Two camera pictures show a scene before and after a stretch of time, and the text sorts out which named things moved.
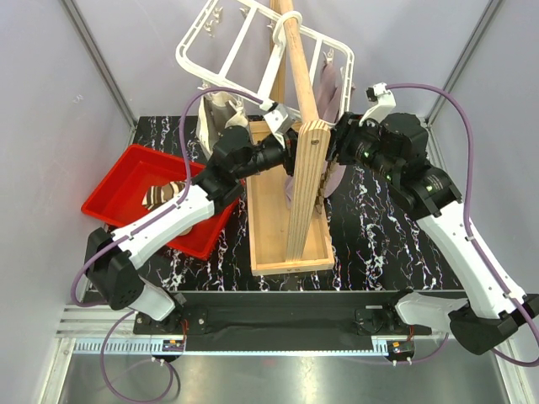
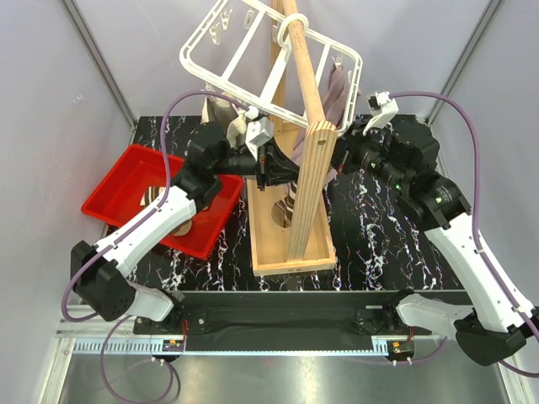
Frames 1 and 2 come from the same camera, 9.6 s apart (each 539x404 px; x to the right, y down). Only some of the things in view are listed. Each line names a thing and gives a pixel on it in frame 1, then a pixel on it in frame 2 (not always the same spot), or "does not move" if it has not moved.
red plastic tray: (118, 201) does not move
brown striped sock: (156, 195) -> (282, 210)
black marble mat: (382, 243) does not move
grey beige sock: (220, 111) does not move
